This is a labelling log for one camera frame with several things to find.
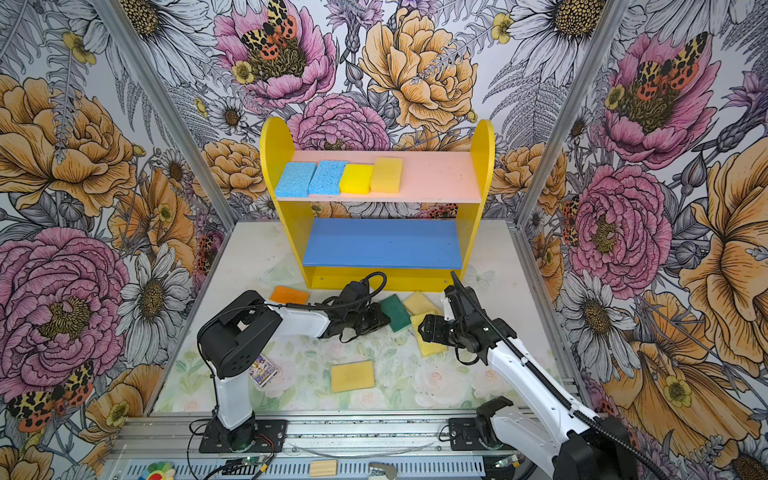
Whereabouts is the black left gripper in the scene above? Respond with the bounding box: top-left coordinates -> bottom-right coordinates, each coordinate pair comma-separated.
347,302 -> 391,335

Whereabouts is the dark green sponge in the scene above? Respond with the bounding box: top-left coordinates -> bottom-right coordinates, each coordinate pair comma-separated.
379,295 -> 411,333

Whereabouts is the textured yellow sponge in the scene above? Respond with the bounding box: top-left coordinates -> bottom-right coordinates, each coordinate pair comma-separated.
410,312 -> 447,358

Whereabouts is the orange sponge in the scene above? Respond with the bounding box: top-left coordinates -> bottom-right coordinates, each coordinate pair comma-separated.
269,286 -> 310,305

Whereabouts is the bright yellow sponge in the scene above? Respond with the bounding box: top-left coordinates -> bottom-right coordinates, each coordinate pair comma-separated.
339,164 -> 374,195

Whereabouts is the large blue sponge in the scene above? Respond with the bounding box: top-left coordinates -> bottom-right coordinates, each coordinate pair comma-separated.
275,162 -> 316,198

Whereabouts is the rounded yellow sponge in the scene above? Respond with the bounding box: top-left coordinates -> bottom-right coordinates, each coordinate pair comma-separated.
370,157 -> 403,195

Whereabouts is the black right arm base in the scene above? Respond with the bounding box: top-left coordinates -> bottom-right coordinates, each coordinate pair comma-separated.
448,417 -> 512,451

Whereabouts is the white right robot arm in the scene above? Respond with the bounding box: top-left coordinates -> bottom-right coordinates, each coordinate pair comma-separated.
418,284 -> 639,479

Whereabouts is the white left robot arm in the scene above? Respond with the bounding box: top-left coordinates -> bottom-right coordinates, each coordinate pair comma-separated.
196,272 -> 391,450

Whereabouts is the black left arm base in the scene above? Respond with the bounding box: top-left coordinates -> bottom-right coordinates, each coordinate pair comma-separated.
199,418 -> 288,454

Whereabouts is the yellow wooden shelf unit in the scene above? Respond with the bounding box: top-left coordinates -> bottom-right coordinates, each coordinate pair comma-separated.
260,117 -> 495,292

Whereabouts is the tan yellow sponge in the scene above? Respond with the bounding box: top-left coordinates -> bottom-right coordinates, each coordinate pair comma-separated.
402,292 -> 442,316

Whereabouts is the yellow sponge green backing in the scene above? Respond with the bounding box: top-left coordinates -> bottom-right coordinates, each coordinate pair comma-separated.
330,360 -> 375,393

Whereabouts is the purple playing card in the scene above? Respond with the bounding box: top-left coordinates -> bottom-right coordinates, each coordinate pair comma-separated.
248,355 -> 278,388

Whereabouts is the small wooden block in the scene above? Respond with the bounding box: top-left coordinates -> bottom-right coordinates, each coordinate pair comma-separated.
309,460 -> 338,478

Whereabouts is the colourful toy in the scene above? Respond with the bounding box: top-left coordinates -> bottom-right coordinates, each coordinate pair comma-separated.
139,461 -> 176,480

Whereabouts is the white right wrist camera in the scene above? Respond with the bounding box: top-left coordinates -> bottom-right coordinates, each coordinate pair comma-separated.
442,296 -> 456,321

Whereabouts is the aluminium front rail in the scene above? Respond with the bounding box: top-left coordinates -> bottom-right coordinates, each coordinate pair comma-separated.
106,409 -> 516,472

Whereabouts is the black corrugated right cable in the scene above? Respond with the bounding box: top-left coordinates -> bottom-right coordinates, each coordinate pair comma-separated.
449,271 -> 670,480

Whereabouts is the aluminium corner post right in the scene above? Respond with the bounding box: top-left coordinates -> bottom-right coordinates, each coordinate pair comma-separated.
515,0 -> 630,230

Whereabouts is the aluminium corner post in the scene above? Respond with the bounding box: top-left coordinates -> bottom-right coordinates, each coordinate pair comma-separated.
515,0 -> 630,230
94,1 -> 237,231

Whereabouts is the aluminium corner post left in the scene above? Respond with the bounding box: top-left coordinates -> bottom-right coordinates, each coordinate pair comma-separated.
94,1 -> 237,231

